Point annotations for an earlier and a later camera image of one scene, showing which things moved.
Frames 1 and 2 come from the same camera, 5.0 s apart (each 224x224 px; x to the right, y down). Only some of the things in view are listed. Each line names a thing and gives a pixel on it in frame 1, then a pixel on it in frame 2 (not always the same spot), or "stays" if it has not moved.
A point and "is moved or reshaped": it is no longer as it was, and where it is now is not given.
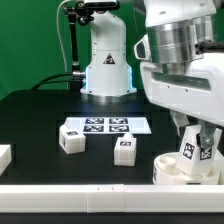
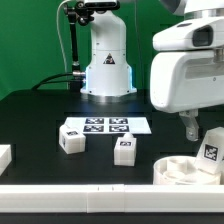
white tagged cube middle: [125, 150] stays
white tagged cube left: [71, 140] stays
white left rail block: [5, 157] stays
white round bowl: [167, 172] is moved or reshaped
